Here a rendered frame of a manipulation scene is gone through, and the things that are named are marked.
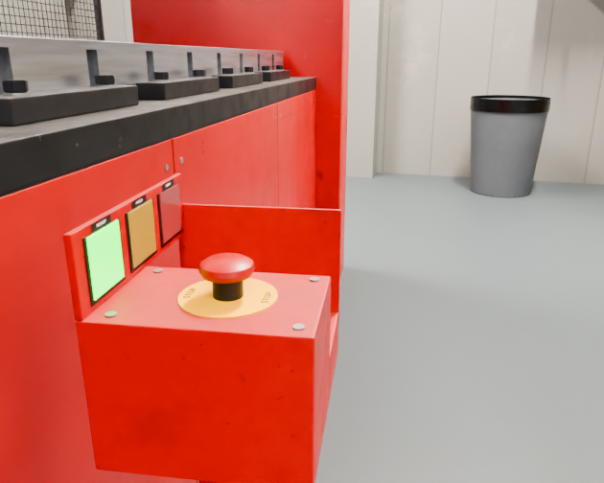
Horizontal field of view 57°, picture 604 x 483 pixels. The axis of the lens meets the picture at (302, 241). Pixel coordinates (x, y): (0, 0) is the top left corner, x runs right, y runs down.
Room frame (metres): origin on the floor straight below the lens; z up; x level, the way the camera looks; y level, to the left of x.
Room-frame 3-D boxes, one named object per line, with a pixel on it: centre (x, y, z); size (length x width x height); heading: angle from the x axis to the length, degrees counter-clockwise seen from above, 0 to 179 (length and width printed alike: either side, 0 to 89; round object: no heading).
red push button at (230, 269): (0.37, 0.05, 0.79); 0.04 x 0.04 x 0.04
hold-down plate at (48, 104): (0.76, 0.31, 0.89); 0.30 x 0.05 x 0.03; 170
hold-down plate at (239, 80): (1.54, 0.17, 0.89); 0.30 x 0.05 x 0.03; 170
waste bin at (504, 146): (4.07, -1.47, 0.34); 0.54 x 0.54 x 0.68
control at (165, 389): (0.42, 0.06, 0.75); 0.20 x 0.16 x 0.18; 172
